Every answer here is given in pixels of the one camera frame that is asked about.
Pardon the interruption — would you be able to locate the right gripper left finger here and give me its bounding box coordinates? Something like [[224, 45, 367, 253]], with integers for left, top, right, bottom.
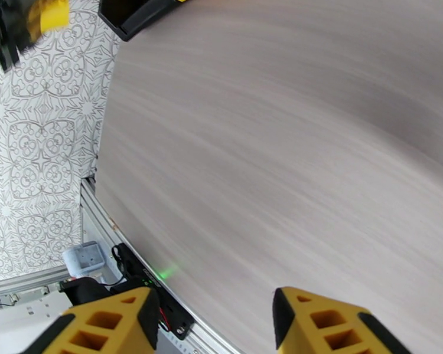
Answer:
[[18, 286, 161, 354]]

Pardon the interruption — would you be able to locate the white roll with red cap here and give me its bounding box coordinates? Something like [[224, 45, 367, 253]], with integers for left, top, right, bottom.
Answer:
[[61, 240, 107, 279]]

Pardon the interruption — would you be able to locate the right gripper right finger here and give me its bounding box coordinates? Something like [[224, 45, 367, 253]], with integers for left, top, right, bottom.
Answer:
[[271, 286, 412, 354]]

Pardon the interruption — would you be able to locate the short aluminium frame rail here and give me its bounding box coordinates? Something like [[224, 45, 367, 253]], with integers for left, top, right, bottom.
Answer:
[[0, 266, 74, 299]]

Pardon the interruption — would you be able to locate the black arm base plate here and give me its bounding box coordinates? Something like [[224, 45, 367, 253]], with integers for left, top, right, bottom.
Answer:
[[112, 242, 196, 342]]

